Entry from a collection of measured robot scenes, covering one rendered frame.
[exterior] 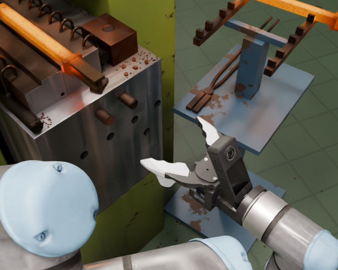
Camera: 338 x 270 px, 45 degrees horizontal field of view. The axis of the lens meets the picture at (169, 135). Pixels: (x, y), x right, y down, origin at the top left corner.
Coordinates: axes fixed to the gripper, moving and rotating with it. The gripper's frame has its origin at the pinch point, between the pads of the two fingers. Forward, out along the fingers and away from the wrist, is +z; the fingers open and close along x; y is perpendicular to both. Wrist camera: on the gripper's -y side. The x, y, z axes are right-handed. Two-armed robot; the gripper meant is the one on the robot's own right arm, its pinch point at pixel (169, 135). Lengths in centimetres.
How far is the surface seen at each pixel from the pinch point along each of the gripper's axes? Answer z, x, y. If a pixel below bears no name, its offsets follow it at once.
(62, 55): 32.4, -0.6, -0.9
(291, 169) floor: 4, 87, 100
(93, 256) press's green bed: 25, -12, 74
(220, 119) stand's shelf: 13.0, 35.2, 32.4
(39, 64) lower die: 35.7, -4.9, 0.9
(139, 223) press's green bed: 25, 9, 79
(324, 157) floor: -4, 104, 100
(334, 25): -1, 63, 7
